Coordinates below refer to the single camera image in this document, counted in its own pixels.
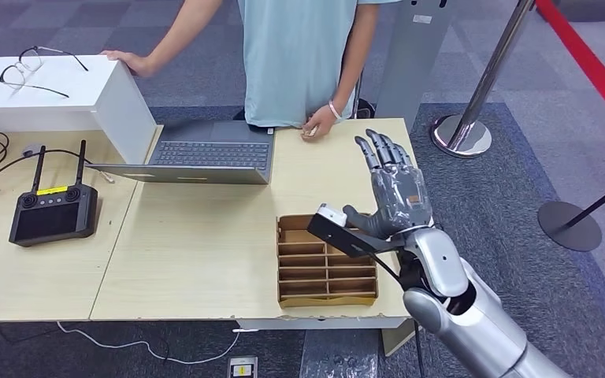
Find person's right hand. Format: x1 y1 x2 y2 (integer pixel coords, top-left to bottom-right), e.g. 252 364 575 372
98 49 154 80

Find person's left hand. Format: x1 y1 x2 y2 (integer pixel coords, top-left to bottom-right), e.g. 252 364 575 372
300 104 340 142

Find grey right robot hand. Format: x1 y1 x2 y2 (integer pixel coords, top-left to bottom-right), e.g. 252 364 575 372
342 128 435 241

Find person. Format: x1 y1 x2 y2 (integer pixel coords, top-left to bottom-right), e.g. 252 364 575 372
98 0 403 142

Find wooden card organizer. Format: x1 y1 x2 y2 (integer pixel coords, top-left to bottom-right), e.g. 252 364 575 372
275 213 379 309

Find chrome stanchion with black base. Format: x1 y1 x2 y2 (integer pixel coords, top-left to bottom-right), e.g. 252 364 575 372
351 72 377 120

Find white counter box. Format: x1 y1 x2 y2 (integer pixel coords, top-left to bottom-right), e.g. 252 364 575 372
0 54 158 166

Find grey kiosk stand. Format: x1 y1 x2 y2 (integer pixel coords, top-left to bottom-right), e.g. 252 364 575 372
374 0 458 132

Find grey laptop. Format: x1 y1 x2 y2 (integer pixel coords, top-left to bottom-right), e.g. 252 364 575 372
85 120 276 186

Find wooden table leg panel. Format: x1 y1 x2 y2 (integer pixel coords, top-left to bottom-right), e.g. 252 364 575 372
380 318 418 358

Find plastic wrapped grey panel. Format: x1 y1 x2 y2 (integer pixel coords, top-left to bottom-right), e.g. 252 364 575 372
299 329 382 378

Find black remote controller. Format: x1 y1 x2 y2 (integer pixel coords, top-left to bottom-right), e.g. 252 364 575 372
8 139 99 248

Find red barrier belt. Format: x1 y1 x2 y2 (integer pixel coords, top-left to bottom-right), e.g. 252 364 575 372
534 0 605 140

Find floor power socket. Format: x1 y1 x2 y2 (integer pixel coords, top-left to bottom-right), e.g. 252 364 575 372
228 356 259 378

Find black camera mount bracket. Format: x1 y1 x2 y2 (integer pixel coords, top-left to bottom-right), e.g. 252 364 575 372
306 213 409 260

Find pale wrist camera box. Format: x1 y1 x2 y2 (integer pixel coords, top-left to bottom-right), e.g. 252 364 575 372
316 203 348 228

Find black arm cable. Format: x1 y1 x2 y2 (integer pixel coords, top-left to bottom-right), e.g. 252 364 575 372
370 253 428 378

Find chrome stanchion post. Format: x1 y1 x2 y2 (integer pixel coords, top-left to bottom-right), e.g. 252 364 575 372
430 0 536 159

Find black frame eyeglasses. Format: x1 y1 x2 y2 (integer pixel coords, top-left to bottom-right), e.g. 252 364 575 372
0 46 90 100

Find thin black cable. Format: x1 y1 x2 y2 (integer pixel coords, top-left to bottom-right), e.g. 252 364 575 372
0 148 117 199

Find white floor cable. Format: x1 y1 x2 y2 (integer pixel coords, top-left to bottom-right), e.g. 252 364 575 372
56 321 262 366

